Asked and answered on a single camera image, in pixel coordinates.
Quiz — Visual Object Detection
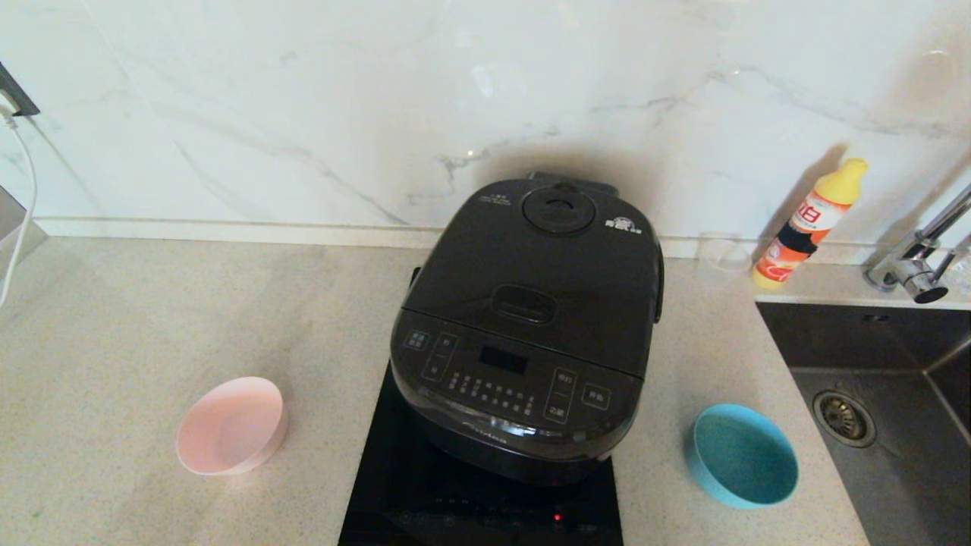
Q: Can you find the pink bowl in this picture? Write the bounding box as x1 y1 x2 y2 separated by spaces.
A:
176 376 288 477

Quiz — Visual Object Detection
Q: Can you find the blue bowl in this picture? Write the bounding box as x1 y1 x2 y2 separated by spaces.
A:
685 403 800 509

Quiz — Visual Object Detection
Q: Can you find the clear glass cup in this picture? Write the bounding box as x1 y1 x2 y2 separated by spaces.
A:
696 233 752 275

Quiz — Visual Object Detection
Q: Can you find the black glass cooktop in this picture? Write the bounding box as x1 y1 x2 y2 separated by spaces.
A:
339 364 624 546

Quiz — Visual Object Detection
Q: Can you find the yellow orange detergent bottle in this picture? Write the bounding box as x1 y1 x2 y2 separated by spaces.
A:
751 158 869 290

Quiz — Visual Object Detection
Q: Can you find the round metal sink drain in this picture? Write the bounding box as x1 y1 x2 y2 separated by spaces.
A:
813 391 877 448

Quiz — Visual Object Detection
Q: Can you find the chrome faucet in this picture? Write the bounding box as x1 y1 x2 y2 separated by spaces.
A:
863 182 971 304

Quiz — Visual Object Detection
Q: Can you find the dark steel sink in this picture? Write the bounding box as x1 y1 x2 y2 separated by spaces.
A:
756 302 971 546

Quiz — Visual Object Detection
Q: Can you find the white power cable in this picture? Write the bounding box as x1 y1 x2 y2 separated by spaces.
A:
0 114 40 308

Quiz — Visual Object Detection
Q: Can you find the dark wall socket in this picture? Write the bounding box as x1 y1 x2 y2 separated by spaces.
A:
0 62 40 117

